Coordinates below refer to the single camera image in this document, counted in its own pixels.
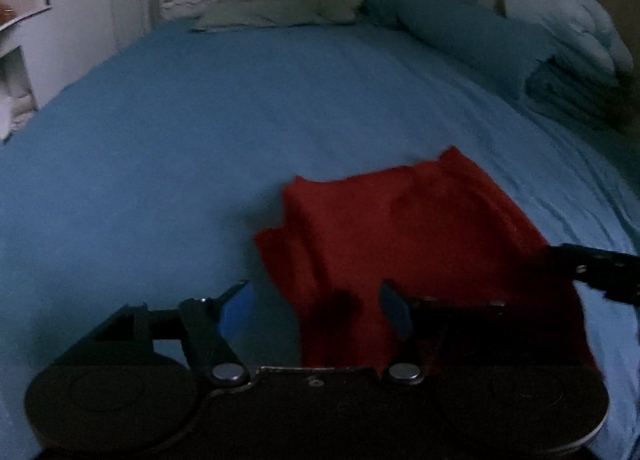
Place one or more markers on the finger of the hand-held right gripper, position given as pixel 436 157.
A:
pixel 595 267

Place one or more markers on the pale blue bundled comforter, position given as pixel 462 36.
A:
pixel 565 25

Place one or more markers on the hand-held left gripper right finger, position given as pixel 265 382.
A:
pixel 397 312

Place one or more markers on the folded blue blanket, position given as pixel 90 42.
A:
pixel 570 90

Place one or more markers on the white open shelf unit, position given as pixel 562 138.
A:
pixel 15 40

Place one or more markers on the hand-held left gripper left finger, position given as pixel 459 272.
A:
pixel 234 312

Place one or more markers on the large grey-green pillow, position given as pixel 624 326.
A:
pixel 280 10

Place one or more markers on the teal rolled pillow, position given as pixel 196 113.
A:
pixel 465 35

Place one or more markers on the red long-sleeved sweater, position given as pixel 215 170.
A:
pixel 400 220

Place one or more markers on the bed with blue sheet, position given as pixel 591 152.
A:
pixel 175 150

